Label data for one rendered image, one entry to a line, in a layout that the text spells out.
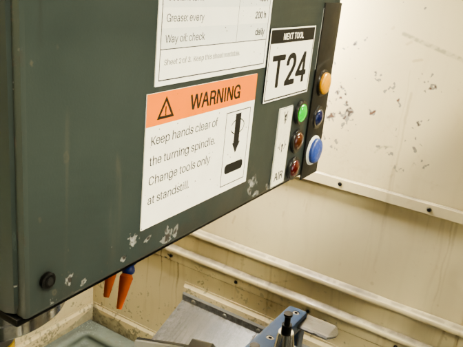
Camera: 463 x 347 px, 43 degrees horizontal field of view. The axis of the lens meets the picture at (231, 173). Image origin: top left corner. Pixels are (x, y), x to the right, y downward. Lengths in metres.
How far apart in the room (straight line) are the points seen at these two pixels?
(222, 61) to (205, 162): 0.08
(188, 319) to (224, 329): 0.12
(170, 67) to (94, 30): 0.08
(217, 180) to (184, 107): 0.09
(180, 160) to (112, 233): 0.08
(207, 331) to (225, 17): 1.40
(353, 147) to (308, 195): 0.18
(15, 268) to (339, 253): 1.24
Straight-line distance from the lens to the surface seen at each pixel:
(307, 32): 0.63
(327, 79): 0.68
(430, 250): 1.48
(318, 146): 0.70
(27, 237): 0.37
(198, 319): 1.84
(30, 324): 0.60
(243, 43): 0.52
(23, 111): 0.35
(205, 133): 0.49
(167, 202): 0.47
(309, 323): 1.18
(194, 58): 0.46
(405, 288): 1.53
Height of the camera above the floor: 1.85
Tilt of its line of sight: 19 degrees down
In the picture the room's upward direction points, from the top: 6 degrees clockwise
